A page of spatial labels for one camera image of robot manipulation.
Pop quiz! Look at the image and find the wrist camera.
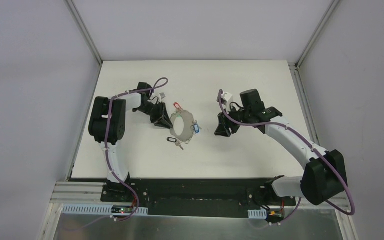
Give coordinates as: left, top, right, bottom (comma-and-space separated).
217, 92, 234, 112
158, 92, 166, 102

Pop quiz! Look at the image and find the blue tag key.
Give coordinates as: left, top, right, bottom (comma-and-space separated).
191, 121, 201, 135

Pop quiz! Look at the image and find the left white cable duct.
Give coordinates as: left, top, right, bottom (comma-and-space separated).
61, 203, 149, 217

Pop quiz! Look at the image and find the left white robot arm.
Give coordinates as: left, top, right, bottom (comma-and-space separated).
88, 77, 173, 203

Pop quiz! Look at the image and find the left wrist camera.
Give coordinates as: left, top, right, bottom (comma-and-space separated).
158, 92, 166, 102

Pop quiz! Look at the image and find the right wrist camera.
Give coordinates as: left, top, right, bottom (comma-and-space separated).
217, 92, 234, 112

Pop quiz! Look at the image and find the keyring with black key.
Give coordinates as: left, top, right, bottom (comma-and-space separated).
166, 102, 198, 151

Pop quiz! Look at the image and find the white cable duct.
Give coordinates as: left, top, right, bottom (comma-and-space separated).
247, 208, 267, 220
61, 203, 149, 217

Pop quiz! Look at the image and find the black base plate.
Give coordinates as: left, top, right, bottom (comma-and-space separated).
100, 178, 298, 218

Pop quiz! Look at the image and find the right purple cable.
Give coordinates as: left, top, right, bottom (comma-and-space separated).
217, 88, 357, 227

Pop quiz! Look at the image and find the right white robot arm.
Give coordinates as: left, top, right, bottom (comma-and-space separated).
214, 89, 348, 206

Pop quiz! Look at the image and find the right white cable duct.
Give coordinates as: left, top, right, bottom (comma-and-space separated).
247, 208, 267, 220

